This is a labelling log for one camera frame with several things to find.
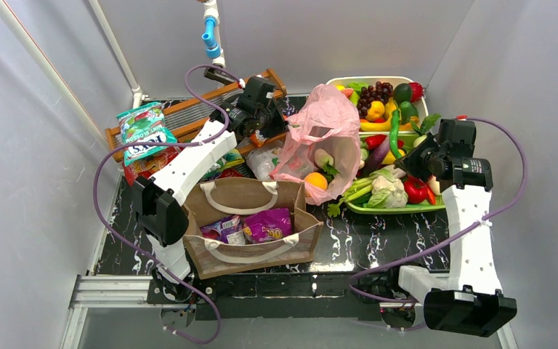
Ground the aluminium frame rail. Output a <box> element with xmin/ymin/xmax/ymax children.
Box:
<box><xmin>60</xmin><ymin>272</ymin><xmax>518</xmax><ymax>349</ymax></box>

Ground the dark grape bunch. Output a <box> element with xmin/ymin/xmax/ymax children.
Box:
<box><xmin>356</xmin><ymin>81</ymin><xmax>394</xmax><ymax>117</ymax></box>

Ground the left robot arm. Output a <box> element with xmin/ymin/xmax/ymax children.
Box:
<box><xmin>133</xmin><ymin>76</ymin><xmax>279</xmax><ymax>286</ymax></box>

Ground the red apple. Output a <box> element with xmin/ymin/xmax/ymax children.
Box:
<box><xmin>408</xmin><ymin>81</ymin><xmax>424</xmax><ymax>103</ymax></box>

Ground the green avocado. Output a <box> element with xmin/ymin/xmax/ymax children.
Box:
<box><xmin>393</xmin><ymin>83</ymin><xmax>413</xmax><ymax>105</ymax></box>

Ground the yellow bell pepper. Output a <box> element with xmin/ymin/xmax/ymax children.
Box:
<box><xmin>381</xmin><ymin>148</ymin><xmax>406</xmax><ymax>165</ymax></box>

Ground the green Fox's mint candy bag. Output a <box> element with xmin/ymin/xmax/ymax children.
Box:
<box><xmin>116</xmin><ymin>102</ymin><xmax>177</xmax><ymax>166</ymax></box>

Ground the purple Fox's berries candy bag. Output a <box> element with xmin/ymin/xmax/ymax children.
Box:
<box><xmin>200</xmin><ymin>214</ymin><xmax>246</xmax><ymax>246</ymax></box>

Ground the green lemon snack bag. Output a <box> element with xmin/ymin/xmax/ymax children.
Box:
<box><xmin>203</xmin><ymin>149</ymin><xmax>245</xmax><ymax>180</ymax></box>

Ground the white radish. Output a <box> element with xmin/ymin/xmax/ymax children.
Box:
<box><xmin>314</xmin><ymin>148</ymin><xmax>334</xmax><ymax>169</ymax></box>

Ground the purple grape candy bag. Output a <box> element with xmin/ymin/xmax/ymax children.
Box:
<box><xmin>243</xmin><ymin>208</ymin><xmax>294</xmax><ymax>244</ymax></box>

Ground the orange peach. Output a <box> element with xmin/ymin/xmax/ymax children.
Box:
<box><xmin>304</xmin><ymin>172</ymin><xmax>328</xmax><ymax>190</ymax></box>

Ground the red chili pepper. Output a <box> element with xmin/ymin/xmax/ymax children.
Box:
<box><xmin>364</xmin><ymin>135</ymin><xmax>387</xmax><ymax>151</ymax></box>

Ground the green vegetable tray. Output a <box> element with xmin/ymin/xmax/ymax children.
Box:
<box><xmin>344</xmin><ymin>132</ymin><xmax>448</xmax><ymax>215</ymax></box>

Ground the red snack bag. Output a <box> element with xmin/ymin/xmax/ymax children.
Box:
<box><xmin>121</xmin><ymin>147</ymin><xmax>181</xmax><ymax>186</ymax></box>

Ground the pink plastic grocery bag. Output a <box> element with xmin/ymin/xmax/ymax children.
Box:
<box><xmin>270</xmin><ymin>84</ymin><xmax>360</xmax><ymax>206</ymax></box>

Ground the yellow banana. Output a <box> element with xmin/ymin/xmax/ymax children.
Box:
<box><xmin>360</xmin><ymin>119</ymin><xmax>413</xmax><ymax>132</ymax></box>

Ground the white cauliflower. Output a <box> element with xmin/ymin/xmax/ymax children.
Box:
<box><xmin>367</xmin><ymin>175</ymin><xmax>408</xmax><ymax>209</ymax></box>

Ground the wooden rack with glass shelves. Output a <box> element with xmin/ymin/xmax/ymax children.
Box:
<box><xmin>105</xmin><ymin>68</ymin><xmax>288</xmax><ymax>164</ymax></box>

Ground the orange Fox's fruits candy bag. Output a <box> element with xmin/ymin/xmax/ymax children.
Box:
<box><xmin>249</xmin><ymin>131</ymin><xmax>267</xmax><ymax>148</ymax></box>

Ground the purple eggplant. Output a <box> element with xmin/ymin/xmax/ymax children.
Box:
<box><xmin>362</xmin><ymin>137</ymin><xmax>390</xmax><ymax>176</ymax></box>

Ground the red bell pepper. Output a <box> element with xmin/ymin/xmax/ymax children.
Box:
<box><xmin>403</xmin><ymin>177</ymin><xmax>428</xmax><ymax>204</ymax></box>

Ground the white fruit tray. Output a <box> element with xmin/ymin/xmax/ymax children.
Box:
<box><xmin>326</xmin><ymin>76</ymin><xmax>429</xmax><ymax>135</ymax></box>

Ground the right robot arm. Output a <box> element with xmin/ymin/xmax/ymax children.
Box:
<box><xmin>396</xmin><ymin>119</ymin><xmax>517</xmax><ymax>337</ymax></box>

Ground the green Chuba snack bag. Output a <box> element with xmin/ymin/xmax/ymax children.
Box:
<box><xmin>246</xmin><ymin>144</ymin><xmax>283</xmax><ymax>181</ymax></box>

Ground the brown burlap tote bag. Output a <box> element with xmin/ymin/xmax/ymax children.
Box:
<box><xmin>184</xmin><ymin>177</ymin><xmax>323</xmax><ymax>279</ymax></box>

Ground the white pipe with blue valve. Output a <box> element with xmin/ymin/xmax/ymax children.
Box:
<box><xmin>200</xmin><ymin>0</ymin><xmax>235</xmax><ymax>85</ymax></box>

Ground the white wall conduit pipe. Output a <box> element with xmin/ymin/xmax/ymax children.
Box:
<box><xmin>0</xmin><ymin>1</ymin><xmax>139</xmax><ymax>153</ymax></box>

